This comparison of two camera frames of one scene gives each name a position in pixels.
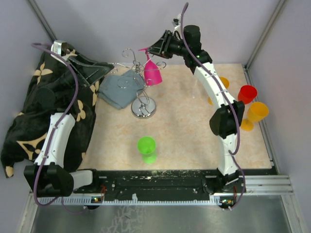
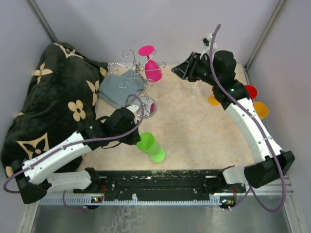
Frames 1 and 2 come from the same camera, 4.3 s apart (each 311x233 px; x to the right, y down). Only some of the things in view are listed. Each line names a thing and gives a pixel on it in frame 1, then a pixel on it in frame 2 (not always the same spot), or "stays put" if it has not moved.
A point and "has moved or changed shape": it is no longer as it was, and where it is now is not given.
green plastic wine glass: x=146 y=146 has moved or changed shape
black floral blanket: x=59 y=84 stays put
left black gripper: x=90 y=71 -> x=135 y=137
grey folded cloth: x=119 y=90 stays put
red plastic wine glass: x=247 y=93 stays put
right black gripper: x=161 y=47 -> x=183 y=70
